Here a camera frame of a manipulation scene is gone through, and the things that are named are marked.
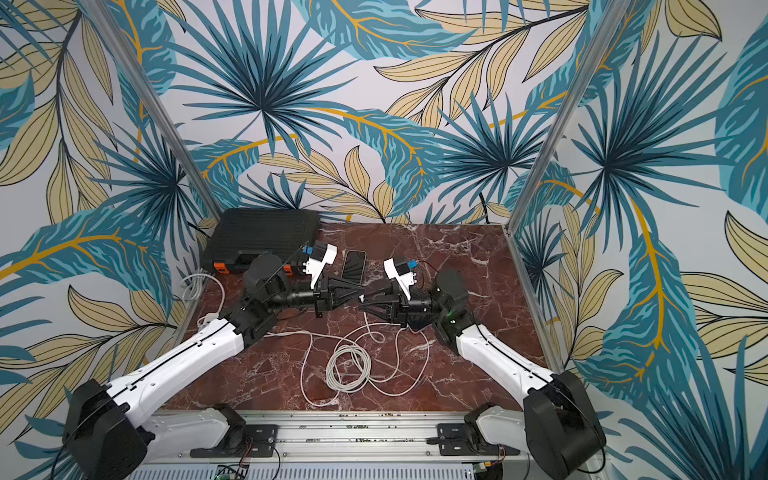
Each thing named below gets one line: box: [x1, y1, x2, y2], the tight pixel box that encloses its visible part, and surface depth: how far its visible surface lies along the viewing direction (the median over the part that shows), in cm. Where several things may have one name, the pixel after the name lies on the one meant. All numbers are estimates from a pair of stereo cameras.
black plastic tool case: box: [201, 208, 321, 276], surface depth 114 cm
